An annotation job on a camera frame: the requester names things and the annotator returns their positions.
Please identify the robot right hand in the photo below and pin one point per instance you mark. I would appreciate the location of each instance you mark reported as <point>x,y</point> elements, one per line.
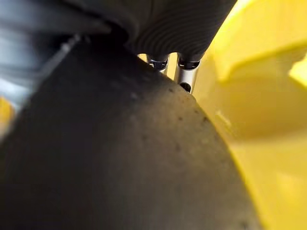
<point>168,28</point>

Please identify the black sole-shaped part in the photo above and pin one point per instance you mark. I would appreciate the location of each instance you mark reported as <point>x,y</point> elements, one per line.
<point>115,148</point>

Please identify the yellow shelf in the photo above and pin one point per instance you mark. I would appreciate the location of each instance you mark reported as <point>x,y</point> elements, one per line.
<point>263,100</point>

